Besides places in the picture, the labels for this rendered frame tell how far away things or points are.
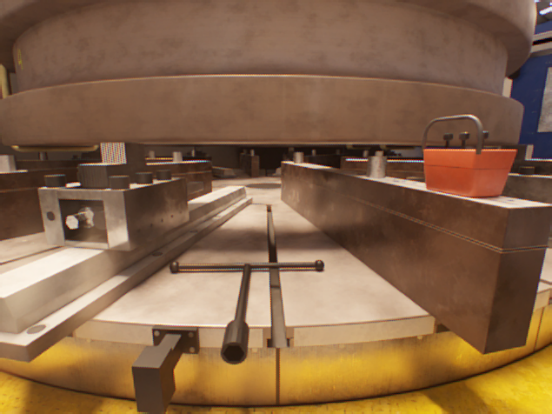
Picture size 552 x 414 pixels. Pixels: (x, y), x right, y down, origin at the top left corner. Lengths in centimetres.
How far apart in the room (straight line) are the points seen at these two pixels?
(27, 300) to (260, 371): 67
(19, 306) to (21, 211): 126
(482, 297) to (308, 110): 90
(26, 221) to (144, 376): 157
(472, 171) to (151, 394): 96
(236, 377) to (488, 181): 92
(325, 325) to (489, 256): 46
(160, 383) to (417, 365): 81
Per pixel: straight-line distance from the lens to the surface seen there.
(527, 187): 197
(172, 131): 135
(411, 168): 312
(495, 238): 83
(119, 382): 119
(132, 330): 100
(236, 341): 76
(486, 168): 89
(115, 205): 109
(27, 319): 100
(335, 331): 92
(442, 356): 122
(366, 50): 159
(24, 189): 218
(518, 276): 89
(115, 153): 130
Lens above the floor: 81
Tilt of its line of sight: 12 degrees down
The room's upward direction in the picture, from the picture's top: straight up
